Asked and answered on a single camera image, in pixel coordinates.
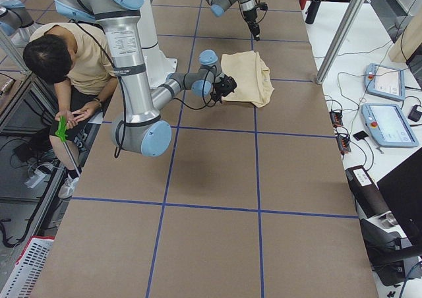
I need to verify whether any green grabber tool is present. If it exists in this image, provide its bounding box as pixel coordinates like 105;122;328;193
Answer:
55;116;80;177

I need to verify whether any beige long-sleeve printed shirt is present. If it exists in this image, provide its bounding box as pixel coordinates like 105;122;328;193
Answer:
221;51;274;107

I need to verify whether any far blue teach pendant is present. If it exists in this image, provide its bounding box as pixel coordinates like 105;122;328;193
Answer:
365;63;406;101

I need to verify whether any black monitor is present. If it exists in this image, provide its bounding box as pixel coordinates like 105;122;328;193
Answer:
377;150;421;244

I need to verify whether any black water bottle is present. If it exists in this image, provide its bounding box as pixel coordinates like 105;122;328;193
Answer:
305;0;322;24

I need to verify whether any seated person in beige shirt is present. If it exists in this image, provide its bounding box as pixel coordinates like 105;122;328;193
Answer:
23;22;118;178

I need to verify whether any white perforated basket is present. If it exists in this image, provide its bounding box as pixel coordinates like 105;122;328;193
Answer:
1;236;55;298

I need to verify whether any white sneaker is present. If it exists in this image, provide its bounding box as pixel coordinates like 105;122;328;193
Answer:
58;177;79;199

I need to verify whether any aluminium frame post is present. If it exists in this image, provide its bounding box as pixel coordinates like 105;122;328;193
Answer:
315;0;365;85

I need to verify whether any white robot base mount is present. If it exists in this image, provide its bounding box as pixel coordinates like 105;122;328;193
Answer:
138;0;177;89

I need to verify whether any blue teach pendant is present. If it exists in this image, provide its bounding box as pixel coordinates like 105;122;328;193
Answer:
365;63;406;101
361;104;419;148

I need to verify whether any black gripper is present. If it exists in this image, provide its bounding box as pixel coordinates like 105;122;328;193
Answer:
210;75;237;102
243;9;260;41

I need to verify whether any near blue teach pendant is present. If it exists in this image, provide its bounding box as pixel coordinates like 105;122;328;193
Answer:
361;104;419;148

